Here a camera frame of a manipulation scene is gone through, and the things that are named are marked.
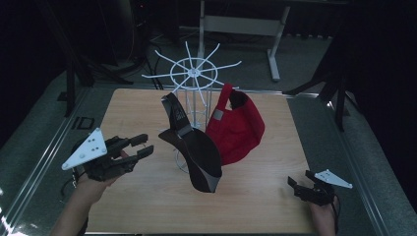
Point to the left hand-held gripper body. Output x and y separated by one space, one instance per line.
98 160

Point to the red baseball cap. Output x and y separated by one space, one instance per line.
239 134

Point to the person's right hand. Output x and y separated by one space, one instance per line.
324 218

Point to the white metal desk frame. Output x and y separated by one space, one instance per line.
242 24

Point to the person's left hand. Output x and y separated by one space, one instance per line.
88 191

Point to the black metal stand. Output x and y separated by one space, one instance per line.
70 91
341 98

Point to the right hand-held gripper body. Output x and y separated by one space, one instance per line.
319 193

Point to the grey sun visor hat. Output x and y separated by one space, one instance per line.
200 154

